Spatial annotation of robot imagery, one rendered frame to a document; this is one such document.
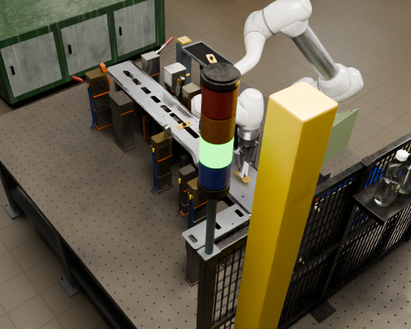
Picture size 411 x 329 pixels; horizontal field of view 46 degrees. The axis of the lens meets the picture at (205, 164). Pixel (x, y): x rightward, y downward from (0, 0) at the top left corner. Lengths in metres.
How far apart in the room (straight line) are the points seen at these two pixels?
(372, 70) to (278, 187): 4.18
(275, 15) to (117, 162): 1.16
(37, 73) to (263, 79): 2.05
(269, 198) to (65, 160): 1.85
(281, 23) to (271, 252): 1.33
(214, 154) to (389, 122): 3.64
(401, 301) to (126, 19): 3.38
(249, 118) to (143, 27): 3.00
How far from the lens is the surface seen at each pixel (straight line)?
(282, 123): 0.96
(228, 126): 0.90
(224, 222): 2.02
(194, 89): 2.60
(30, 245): 3.34
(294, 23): 2.30
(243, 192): 2.14
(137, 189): 2.56
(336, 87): 2.65
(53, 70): 4.43
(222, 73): 0.86
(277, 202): 1.08
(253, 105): 1.89
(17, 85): 4.33
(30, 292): 3.13
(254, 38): 2.26
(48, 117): 3.12
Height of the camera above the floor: 2.54
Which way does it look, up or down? 43 degrees down
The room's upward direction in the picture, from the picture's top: 3 degrees clockwise
